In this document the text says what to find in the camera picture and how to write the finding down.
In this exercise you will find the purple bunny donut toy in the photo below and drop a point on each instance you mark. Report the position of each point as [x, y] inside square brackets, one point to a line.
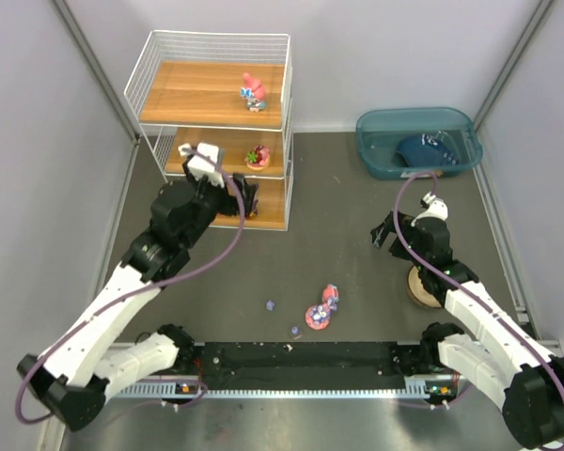
[317, 317]

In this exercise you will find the wooden round block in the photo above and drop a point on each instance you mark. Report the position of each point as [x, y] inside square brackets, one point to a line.
[417, 292]

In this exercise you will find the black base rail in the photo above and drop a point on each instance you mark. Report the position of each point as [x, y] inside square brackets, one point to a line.
[295, 366]

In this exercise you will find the pink bear strawberry toy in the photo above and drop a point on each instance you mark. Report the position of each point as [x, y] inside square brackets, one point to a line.
[258, 158]

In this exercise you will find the blue cap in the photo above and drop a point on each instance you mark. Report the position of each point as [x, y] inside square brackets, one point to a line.
[424, 150]

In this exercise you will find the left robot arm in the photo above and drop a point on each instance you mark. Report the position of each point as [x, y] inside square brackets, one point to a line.
[73, 379]

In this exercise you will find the blue caped toy figure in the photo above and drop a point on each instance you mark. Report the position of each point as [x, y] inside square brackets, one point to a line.
[253, 211]

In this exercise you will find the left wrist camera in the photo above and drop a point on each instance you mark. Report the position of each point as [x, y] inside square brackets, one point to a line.
[203, 162]

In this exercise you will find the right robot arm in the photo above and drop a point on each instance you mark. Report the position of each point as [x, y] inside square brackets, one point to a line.
[523, 379]

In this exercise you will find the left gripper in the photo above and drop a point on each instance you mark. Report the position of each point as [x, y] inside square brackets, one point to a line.
[238, 195]

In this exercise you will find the pink bunny toy on shelf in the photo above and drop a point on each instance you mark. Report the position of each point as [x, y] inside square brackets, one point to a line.
[253, 93]

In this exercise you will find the teal plastic bin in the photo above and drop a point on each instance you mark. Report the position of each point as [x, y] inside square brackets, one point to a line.
[395, 143]

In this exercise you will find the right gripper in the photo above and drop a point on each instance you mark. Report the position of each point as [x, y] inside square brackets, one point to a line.
[395, 236]

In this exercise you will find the white wire wooden shelf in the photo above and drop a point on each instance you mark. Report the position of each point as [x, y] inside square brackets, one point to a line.
[185, 88]

